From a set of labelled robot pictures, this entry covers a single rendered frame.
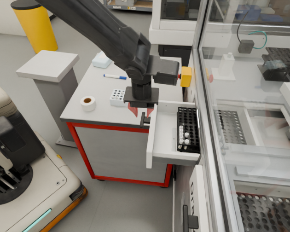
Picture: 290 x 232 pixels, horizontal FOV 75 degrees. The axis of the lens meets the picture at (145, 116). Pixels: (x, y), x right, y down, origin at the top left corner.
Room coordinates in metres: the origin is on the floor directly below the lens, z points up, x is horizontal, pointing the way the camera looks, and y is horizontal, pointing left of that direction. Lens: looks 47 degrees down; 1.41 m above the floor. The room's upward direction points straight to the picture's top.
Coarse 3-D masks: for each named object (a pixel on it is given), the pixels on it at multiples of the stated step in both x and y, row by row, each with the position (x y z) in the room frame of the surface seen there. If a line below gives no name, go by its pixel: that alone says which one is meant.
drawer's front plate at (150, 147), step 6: (156, 108) 0.49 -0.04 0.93; (156, 114) 0.47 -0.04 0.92; (156, 120) 0.52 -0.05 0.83; (150, 126) 0.40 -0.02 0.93; (150, 132) 0.38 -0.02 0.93; (150, 138) 0.36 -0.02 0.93; (150, 144) 0.33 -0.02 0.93; (150, 150) 0.31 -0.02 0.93; (150, 156) 0.31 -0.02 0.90; (150, 162) 0.31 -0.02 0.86
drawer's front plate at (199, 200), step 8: (200, 168) 0.25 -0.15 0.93; (192, 176) 0.25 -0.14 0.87; (200, 176) 0.23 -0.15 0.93; (200, 184) 0.21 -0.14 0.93; (200, 192) 0.19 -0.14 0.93; (192, 200) 0.19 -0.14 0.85; (200, 200) 0.17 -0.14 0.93; (200, 208) 0.15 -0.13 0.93; (200, 216) 0.13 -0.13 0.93; (200, 224) 0.11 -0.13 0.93
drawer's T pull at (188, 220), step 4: (184, 204) 0.16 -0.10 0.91; (184, 208) 0.15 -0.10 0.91; (184, 212) 0.14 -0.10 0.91; (184, 216) 0.13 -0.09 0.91; (188, 216) 0.13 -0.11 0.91; (192, 216) 0.13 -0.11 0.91; (196, 216) 0.13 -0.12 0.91; (184, 220) 0.13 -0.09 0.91; (188, 220) 0.13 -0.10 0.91; (192, 220) 0.13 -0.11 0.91; (196, 220) 0.13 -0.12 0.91; (184, 224) 0.12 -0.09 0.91; (188, 224) 0.12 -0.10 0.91; (192, 224) 0.12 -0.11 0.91; (196, 224) 0.12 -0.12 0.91; (184, 228) 0.11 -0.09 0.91; (188, 228) 0.11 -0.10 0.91; (192, 228) 0.11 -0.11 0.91; (196, 228) 0.11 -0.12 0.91
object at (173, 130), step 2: (172, 128) 0.46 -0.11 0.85; (174, 128) 0.46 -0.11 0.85; (172, 130) 0.45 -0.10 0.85; (174, 130) 0.45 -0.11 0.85; (172, 132) 0.44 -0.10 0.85; (174, 132) 0.44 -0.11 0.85; (172, 134) 0.43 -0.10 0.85; (174, 134) 0.43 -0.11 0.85; (172, 136) 0.42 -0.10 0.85; (174, 136) 0.42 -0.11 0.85; (172, 138) 0.41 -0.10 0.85; (174, 138) 0.41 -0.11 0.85; (172, 140) 0.40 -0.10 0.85; (174, 140) 0.40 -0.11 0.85; (172, 142) 0.40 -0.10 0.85; (174, 142) 0.40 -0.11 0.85; (172, 144) 0.39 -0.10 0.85; (174, 144) 0.39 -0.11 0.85; (172, 146) 0.38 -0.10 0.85; (174, 146) 0.38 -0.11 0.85; (172, 148) 0.37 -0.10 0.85; (174, 148) 0.37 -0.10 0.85; (172, 150) 0.36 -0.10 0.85; (174, 150) 0.36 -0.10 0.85
